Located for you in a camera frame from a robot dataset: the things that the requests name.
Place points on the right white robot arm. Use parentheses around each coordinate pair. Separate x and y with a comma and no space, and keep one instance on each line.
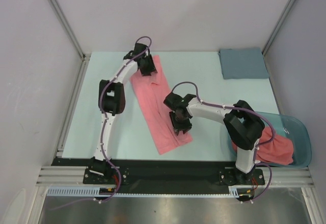
(244,127)

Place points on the folded blue-grey t-shirt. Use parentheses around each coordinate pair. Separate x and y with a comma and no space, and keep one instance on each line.
(243,63)

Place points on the pink t-shirt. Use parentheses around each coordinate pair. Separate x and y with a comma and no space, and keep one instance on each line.
(279,151)
(151,92)

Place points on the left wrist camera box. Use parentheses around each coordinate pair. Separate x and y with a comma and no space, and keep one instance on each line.
(140,48)

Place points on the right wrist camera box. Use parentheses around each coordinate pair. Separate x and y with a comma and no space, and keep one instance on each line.
(174,101)

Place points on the teal plastic basin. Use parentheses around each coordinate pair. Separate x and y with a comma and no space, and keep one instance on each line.
(294,130)

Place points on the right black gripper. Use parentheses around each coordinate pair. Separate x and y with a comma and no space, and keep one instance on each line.
(181,125)

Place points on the crumpled pink t-shirt in basin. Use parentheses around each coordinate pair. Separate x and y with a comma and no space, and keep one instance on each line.
(279,151)

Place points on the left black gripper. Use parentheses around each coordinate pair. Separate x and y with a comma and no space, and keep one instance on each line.
(151,68)

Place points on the aluminium frame post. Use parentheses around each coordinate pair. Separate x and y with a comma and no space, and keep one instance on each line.
(66,27)
(286,11)

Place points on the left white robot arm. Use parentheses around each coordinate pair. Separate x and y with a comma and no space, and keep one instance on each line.
(112,102)

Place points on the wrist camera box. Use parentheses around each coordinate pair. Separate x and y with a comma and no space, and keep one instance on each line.
(140,48)
(174,101)

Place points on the left aluminium frame post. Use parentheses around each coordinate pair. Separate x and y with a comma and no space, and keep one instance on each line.
(66,27)

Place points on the right aluminium frame post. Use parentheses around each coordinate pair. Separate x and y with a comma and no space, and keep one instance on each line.
(286,11)

